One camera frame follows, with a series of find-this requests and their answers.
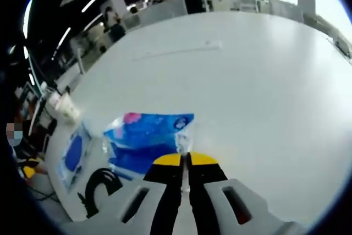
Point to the white paper cup green print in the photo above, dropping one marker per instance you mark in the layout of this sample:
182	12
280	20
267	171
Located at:
67	108

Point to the white mesh office chair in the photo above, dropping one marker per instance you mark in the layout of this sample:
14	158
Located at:
249	2

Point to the white table socket strip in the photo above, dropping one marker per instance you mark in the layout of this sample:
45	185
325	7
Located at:
178	51

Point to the grey desk partition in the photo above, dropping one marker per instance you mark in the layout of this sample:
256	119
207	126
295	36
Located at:
159	12

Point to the clear packet with blue cloth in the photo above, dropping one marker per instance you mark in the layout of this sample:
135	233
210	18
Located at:
72	155

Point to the blue pink tissue packet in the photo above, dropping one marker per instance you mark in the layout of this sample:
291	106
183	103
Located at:
143	138

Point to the white table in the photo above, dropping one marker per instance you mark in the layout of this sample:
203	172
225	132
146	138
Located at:
220	94

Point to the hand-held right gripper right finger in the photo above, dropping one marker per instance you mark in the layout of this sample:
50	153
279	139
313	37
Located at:
209	191

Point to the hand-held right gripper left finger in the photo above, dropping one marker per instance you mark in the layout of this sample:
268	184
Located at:
162	191

